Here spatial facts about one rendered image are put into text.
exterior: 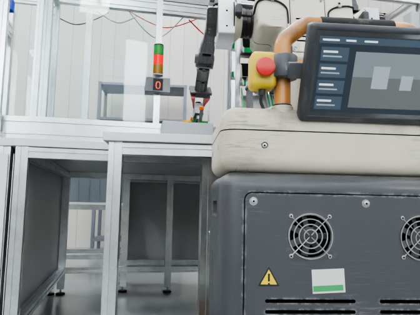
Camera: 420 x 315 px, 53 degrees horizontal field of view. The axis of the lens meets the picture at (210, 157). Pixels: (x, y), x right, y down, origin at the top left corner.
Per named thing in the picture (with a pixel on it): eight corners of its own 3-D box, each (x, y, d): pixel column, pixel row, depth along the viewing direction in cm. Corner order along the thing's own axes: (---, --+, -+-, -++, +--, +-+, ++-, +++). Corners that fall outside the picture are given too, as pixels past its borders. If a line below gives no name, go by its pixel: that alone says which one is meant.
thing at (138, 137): (365, 148, 147) (365, 140, 147) (102, 140, 140) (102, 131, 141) (305, 165, 216) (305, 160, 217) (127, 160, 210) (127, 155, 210)
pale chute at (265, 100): (272, 127, 197) (273, 119, 194) (244, 126, 196) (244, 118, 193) (265, 95, 218) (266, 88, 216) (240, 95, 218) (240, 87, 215)
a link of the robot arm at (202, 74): (197, 69, 188) (210, 70, 189) (197, 62, 194) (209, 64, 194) (195, 82, 192) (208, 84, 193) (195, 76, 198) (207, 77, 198)
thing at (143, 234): (400, 287, 337) (397, 179, 346) (117, 292, 293) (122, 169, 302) (372, 278, 373) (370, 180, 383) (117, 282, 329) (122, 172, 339)
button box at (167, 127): (213, 137, 176) (213, 122, 176) (162, 135, 171) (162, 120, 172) (209, 140, 182) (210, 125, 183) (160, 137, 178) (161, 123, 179)
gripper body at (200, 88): (188, 89, 200) (190, 74, 196) (209, 90, 202) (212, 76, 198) (190, 95, 195) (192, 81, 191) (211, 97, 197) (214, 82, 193)
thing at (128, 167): (373, 161, 189) (373, 154, 189) (12, 145, 158) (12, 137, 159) (267, 178, 326) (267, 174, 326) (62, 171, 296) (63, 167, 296)
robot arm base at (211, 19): (207, 7, 126) (247, 9, 127) (206, 1, 133) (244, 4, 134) (205, 35, 130) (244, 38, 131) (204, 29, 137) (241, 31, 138)
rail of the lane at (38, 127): (242, 150, 185) (243, 126, 186) (25, 140, 167) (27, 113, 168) (239, 152, 190) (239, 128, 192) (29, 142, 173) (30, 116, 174)
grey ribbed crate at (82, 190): (125, 203, 369) (126, 176, 372) (49, 201, 357) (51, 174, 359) (124, 202, 411) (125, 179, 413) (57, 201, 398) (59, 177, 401)
